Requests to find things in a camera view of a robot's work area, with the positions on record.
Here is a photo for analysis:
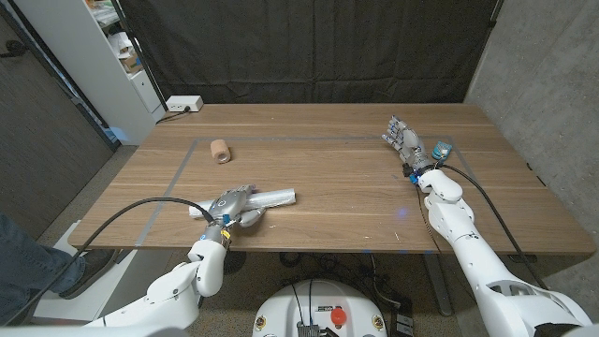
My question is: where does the black round floor fan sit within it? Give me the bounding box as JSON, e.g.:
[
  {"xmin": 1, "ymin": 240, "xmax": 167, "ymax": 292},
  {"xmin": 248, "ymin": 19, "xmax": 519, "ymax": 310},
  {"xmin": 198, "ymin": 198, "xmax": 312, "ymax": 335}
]
[{"xmin": 224, "ymin": 251, "xmax": 248, "ymax": 277}]

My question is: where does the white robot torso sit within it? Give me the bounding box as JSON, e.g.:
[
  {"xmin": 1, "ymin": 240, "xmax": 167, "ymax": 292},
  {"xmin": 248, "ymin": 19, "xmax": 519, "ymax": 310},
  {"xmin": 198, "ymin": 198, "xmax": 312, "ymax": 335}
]
[{"xmin": 0, "ymin": 325, "xmax": 189, "ymax": 337}]

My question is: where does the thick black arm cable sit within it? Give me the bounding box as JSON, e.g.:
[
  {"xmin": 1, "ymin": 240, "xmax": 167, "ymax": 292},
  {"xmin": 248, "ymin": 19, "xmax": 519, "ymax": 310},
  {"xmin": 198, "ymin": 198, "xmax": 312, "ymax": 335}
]
[
  {"xmin": 0, "ymin": 197, "xmax": 217, "ymax": 327},
  {"xmin": 439, "ymin": 162, "xmax": 549, "ymax": 291}
]

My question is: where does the wooden table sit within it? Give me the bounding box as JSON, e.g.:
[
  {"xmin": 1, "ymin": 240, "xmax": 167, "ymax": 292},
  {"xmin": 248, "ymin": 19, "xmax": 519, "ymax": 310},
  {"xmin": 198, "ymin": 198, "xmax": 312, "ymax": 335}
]
[{"xmin": 134, "ymin": 135, "xmax": 526, "ymax": 249}]

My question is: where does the grey table leg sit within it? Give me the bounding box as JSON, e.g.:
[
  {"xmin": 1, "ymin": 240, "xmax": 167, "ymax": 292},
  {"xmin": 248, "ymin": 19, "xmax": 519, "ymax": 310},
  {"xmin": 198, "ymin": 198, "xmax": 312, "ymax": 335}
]
[{"xmin": 423, "ymin": 254, "xmax": 454, "ymax": 317}]

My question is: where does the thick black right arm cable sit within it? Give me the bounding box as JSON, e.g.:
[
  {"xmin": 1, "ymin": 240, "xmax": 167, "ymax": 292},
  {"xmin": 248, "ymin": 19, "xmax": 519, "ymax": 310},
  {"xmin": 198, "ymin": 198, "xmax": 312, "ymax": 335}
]
[{"xmin": 439, "ymin": 162, "xmax": 549, "ymax": 291}]

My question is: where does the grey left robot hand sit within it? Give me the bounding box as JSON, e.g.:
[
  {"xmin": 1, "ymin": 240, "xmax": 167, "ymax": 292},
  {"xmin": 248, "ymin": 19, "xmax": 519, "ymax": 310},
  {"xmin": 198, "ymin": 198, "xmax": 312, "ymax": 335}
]
[{"xmin": 208, "ymin": 184, "xmax": 268, "ymax": 231}]

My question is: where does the black power strip cord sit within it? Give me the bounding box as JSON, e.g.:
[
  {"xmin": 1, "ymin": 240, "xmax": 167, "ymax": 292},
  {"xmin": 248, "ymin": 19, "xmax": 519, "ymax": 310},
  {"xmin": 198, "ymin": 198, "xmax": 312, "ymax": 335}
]
[{"xmin": 156, "ymin": 106, "xmax": 191, "ymax": 125}]

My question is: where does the small cardboard box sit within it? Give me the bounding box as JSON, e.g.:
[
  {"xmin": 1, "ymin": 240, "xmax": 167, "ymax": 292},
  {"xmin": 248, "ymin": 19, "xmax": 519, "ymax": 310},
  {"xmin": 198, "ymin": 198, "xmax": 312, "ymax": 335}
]
[{"xmin": 119, "ymin": 51, "xmax": 144, "ymax": 74}]

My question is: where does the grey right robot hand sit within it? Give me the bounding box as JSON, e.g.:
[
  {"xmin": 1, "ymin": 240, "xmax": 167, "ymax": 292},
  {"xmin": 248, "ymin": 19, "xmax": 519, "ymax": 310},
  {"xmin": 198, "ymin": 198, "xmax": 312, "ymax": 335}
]
[{"xmin": 381, "ymin": 115, "xmax": 434, "ymax": 177}]

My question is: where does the person's dark shoe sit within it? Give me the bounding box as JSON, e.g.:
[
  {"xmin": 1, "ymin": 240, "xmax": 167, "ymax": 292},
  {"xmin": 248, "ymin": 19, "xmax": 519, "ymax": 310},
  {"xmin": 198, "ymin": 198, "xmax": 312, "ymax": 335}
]
[{"xmin": 58, "ymin": 248, "xmax": 116, "ymax": 300}]

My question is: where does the person's leg in jeans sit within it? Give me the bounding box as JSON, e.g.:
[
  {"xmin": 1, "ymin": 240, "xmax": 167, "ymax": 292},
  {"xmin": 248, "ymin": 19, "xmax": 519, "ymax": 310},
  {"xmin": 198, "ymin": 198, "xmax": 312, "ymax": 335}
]
[{"xmin": 0, "ymin": 211, "xmax": 87, "ymax": 324}]

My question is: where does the teal right wrist camera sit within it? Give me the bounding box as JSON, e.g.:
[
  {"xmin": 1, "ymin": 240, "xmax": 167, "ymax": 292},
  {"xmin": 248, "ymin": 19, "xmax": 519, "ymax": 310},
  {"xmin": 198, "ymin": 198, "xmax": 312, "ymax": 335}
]
[{"xmin": 431, "ymin": 140, "xmax": 454, "ymax": 162}]

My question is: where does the white power strip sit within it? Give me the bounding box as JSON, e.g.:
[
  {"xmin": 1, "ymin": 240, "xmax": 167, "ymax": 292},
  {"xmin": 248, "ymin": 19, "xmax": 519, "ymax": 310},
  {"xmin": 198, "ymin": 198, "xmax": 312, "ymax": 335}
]
[{"xmin": 166, "ymin": 95, "xmax": 205, "ymax": 113}]

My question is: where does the black backdrop stand pole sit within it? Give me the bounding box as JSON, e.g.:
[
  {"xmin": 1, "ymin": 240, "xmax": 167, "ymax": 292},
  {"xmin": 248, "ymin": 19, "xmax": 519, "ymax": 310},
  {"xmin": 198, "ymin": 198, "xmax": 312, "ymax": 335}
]
[{"xmin": 110, "ymin": 0, "xmax": 170, "ymax": 112}]

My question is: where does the tan tape roll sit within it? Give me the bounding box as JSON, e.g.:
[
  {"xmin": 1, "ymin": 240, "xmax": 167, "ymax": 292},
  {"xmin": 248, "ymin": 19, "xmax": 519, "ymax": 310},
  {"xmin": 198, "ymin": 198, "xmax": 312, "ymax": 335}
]
[{"xmin": 210, "ymin": 139, "xmax": 232, "ymax": 165}]

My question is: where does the black door handle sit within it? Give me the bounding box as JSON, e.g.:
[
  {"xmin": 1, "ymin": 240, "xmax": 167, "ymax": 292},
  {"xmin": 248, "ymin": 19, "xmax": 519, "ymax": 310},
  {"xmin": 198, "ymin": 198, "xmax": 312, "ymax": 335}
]
[{"xmin": 0, "ymin": 39, "xmax": 29, "ymax": 60}]

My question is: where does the white shelf cabinet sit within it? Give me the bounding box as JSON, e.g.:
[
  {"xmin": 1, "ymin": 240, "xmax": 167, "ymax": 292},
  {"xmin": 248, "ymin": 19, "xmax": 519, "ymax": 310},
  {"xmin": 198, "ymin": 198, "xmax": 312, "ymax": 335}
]
[{"xmin": 13, "ymin": 0, "xmax": 167, "ymax": 146}]

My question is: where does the black floor power strip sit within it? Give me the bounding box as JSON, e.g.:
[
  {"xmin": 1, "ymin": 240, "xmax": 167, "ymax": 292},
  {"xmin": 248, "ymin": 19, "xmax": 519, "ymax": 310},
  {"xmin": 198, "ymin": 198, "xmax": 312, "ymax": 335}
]
[{"xmin": 390, "ymin": 299, "xmax": 416, "ymax": 337}]

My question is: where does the black fabric backdrop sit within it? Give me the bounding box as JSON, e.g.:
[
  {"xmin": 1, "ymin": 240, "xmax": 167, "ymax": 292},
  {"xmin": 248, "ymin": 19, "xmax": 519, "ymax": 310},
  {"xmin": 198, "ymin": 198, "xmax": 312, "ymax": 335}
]
[{"xmin": 119, "ymin": 0, "xmax": 500, "ymax": 105}]

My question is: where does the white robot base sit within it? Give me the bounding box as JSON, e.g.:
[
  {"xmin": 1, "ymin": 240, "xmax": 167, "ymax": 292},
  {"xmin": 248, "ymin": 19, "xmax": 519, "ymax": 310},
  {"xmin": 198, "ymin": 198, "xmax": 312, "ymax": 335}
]
[{"xmin": 252, "ymin": 279, "xmax": 388, "ymax": 337}]

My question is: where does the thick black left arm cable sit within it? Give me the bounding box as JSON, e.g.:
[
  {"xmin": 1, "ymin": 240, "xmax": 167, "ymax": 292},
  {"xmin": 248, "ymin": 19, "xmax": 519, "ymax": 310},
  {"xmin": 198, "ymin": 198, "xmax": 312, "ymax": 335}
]
[{"xmin": 0, "ymin": 197, "xmax": 217, "ymax": 327}]

